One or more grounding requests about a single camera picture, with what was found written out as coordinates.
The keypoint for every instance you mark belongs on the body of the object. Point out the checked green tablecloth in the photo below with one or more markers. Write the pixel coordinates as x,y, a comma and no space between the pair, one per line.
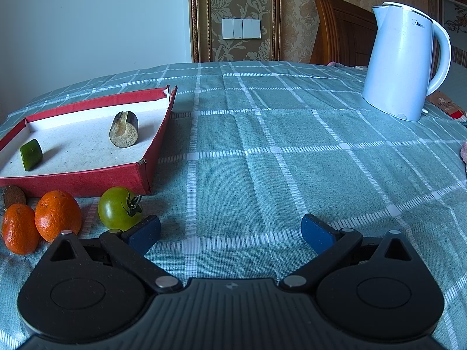
255,153

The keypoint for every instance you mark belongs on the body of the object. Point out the framed wall picture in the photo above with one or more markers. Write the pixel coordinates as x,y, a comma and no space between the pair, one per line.
454,14

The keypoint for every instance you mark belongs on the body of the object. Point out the dark eggplant piece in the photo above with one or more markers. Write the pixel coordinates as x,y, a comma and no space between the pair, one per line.
124,131

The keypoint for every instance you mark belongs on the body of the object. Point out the pink cloth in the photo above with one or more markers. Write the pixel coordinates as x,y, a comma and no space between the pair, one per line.
334,63

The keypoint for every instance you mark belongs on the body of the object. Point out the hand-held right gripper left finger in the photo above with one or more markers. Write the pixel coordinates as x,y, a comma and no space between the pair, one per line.
144,235

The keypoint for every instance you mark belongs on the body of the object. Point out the pink fuzzy item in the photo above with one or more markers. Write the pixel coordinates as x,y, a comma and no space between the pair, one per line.
464,155

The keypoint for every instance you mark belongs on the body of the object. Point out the red cardboard box tray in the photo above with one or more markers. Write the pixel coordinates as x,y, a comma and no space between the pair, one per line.
80,142

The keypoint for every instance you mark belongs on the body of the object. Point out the red snack packet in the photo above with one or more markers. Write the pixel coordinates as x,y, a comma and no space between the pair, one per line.
447,104

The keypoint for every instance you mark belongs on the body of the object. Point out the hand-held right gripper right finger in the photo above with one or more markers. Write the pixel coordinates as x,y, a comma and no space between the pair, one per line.
317,233

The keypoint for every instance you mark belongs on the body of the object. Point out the orange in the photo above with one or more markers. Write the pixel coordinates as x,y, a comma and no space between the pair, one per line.
20,231
56,215

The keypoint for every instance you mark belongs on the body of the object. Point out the green cucumber piece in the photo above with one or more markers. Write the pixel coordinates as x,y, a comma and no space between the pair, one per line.
31,155

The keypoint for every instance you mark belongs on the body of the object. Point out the green tomato with stem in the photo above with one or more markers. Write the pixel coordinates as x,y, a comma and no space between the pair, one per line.
116,207

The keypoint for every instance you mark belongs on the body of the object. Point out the white electric kettle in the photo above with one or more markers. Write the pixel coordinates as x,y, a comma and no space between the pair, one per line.
397,62

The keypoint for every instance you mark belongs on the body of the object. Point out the brown eggplant piece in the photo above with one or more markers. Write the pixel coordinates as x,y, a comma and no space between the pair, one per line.
12,197

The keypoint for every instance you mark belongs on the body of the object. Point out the white wall switch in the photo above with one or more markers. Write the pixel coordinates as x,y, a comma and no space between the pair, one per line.
240,28

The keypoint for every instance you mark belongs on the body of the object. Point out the wooden headboard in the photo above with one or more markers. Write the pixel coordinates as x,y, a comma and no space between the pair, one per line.
343,32

